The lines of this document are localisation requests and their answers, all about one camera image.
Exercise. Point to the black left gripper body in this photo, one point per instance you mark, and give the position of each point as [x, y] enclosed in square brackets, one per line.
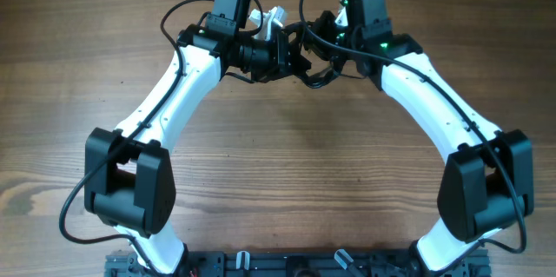
[267, 60]

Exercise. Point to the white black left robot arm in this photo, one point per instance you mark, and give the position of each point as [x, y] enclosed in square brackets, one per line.
[129, 181]

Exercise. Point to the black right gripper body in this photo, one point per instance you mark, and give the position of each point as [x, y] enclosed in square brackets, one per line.
[326, 29]

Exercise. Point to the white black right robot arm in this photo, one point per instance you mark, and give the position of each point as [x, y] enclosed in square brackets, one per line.
[487, 184]

